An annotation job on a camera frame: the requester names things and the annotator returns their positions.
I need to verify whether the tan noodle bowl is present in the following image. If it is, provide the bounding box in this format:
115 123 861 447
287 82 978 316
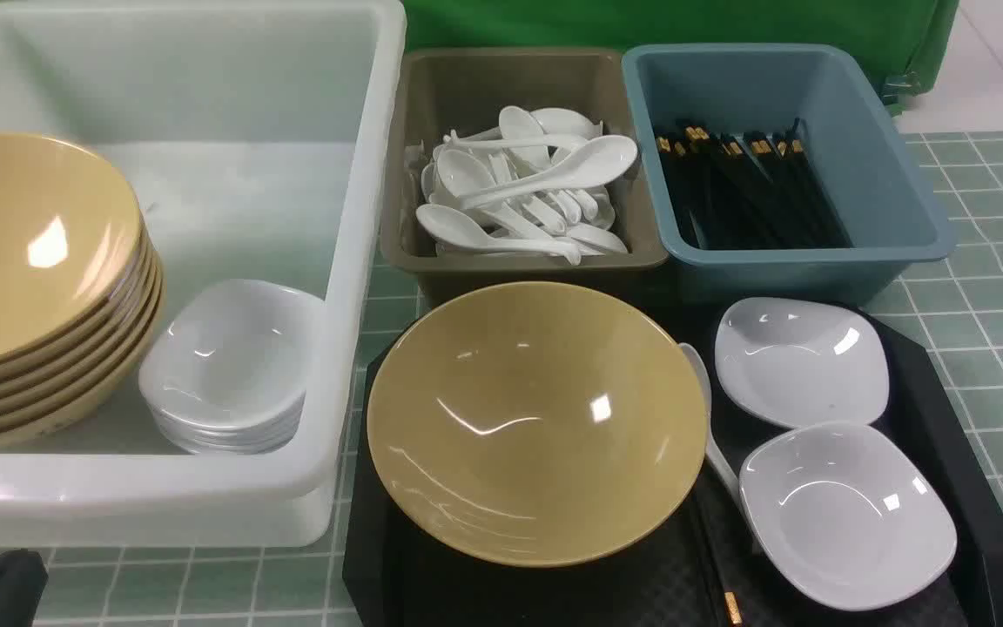
366 281 709 568

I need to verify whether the white ceramic soup spoon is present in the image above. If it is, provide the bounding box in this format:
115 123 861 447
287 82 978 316
679 342 742 509

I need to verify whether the white square dish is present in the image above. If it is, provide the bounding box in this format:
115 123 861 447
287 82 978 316
739 421 958 612
713 297 889 429

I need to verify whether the black chopstick gold band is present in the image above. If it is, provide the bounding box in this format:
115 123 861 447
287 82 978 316
691 496 746 626

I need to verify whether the pile of white spoons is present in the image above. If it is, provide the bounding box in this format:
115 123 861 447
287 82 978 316
414 104 638 266

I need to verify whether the brown plastic spoon bin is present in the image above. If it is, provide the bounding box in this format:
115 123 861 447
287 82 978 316
379 47 676 308

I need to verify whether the bundle of black chopsticks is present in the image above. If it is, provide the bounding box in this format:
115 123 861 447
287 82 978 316
654 118 853 251

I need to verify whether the stack of white dishes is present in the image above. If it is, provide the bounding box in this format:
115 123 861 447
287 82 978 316
138 279 326 454

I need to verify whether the large white plastic tub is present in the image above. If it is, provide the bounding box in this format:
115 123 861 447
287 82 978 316
0 1 407 548

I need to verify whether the blue plastic chopstick bin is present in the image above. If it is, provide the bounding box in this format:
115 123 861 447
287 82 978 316
623 44 955 305

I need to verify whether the black plastic serving tray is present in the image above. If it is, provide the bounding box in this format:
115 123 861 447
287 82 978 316
341 321 1003 626

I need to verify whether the stack of tan bowls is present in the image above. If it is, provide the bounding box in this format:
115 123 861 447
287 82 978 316
0 132 166 449

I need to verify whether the green cloth backdrop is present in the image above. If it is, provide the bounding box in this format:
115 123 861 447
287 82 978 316
403 1 958 116

